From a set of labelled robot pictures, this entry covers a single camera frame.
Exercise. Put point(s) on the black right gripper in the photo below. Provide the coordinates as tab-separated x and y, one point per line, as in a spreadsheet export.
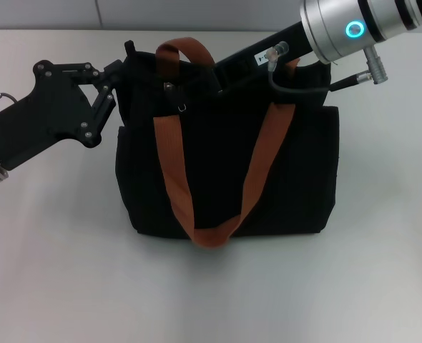
295	37

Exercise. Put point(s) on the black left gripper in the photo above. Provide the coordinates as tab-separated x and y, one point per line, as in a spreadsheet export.
53	107

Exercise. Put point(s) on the silver zipper pull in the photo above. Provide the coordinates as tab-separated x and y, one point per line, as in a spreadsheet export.
167	86

